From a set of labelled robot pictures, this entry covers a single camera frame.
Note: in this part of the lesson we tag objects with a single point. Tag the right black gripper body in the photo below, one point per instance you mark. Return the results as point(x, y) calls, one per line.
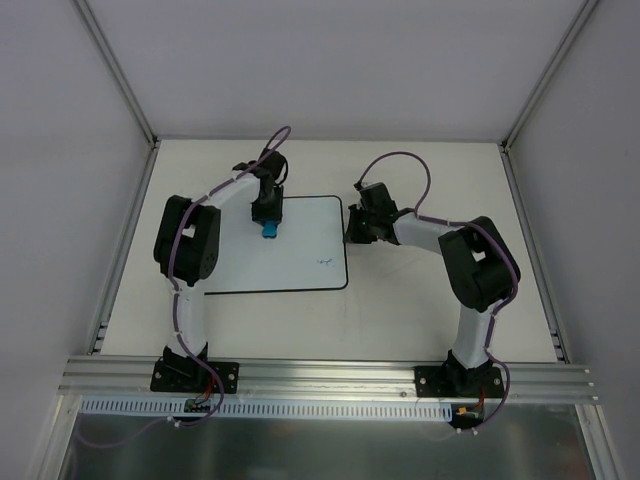
point(356, 226)

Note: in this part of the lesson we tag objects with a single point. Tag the blue whiteboard eraser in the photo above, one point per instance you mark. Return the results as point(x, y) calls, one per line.
point(270, 229)

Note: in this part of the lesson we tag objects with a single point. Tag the white whiteboard black frame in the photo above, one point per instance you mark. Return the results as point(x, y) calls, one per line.
point(307, 254)

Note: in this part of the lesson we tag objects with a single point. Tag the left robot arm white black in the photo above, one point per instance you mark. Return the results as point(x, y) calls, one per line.
point(187, 250)

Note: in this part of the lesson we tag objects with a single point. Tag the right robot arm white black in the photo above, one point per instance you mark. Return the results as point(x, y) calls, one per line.
point(482, 274)

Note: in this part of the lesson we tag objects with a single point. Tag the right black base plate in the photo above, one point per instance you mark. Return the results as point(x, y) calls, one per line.
point(449, 382)

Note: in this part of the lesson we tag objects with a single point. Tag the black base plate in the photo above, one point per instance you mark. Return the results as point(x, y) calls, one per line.
point(449, 382)
point(183, 375)

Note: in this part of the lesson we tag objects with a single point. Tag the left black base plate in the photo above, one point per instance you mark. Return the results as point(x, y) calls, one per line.
point(183, 375)

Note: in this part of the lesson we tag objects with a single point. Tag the white slotted cable duct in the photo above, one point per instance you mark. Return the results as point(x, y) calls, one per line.
point(270, 409)

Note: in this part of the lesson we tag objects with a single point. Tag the left aluminium frame post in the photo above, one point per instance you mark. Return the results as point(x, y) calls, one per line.
point(99, 39)

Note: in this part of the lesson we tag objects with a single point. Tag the aluminium frame post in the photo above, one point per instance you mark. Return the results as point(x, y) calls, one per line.
point(99, 39)
point(561, 51)

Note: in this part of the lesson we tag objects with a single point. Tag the aluminium mounting rail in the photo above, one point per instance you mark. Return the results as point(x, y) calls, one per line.
point(531, 383)

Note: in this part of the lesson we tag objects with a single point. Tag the right aluminium frame post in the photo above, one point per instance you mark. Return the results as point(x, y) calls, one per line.
point(561, 51)

